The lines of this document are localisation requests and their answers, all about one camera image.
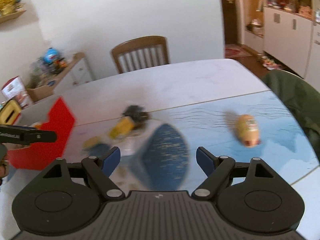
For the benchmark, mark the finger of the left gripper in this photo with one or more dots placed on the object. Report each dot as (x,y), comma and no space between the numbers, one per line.
(35,135)

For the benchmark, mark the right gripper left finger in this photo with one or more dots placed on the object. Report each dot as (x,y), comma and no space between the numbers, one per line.
(98,171)

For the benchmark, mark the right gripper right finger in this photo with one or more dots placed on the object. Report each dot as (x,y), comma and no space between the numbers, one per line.
(217,170)

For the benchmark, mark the yellow small box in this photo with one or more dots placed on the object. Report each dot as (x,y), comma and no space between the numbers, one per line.
(123,127)

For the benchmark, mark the hotdog plush toy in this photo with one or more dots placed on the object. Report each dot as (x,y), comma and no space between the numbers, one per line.
(247,131)

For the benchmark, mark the person's left hand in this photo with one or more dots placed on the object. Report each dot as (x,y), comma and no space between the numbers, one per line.
(4,166)

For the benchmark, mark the yellow tissue box holder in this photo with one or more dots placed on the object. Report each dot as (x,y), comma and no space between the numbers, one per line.
(10,112)

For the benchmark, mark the red cardboard box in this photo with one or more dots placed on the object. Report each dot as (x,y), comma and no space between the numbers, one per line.
(46,143)

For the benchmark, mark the red white snack bag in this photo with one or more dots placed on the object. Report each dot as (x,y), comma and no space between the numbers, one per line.
(15,89)

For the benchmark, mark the white sideboard cabinet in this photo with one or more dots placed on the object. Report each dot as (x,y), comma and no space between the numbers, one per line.
(42,85)

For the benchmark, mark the blue round toy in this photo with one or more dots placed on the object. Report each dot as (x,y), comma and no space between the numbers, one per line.
(51,56)

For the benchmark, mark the green jacket on chair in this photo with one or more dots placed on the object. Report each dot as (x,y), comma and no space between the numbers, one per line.
(301,99)

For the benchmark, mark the wooden dining chair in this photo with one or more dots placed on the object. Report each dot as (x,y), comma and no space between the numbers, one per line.
(140,53)

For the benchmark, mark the golden flower ornament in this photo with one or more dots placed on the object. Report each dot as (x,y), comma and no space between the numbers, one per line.
(7,2)

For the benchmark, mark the brown door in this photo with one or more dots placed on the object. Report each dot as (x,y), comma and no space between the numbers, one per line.
(230,21)

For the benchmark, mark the wall shelf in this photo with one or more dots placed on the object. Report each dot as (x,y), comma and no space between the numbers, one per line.
(19,10)

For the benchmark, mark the white wall cabinet unit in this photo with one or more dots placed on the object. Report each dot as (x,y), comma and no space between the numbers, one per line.
(287,31)

